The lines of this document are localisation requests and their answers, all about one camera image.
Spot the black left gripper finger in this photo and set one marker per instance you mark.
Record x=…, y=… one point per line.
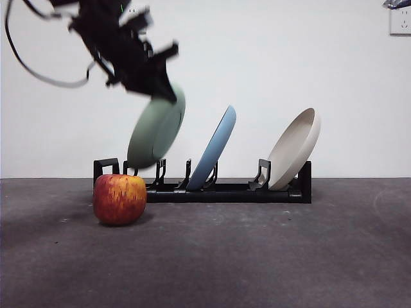
x=162, y=83

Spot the green plate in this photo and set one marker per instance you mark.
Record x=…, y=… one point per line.
x=151, y=134

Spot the red yellow apple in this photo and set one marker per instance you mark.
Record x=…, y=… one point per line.
x=120, y=199

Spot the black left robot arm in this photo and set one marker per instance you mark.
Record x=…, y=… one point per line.
x=118, y=48

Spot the blue plate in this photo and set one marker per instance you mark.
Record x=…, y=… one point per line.
x=213, y=150

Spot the black plate rack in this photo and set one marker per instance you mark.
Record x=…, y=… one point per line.
x=241, y=195

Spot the beige plate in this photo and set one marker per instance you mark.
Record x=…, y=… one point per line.
x=295, y=150

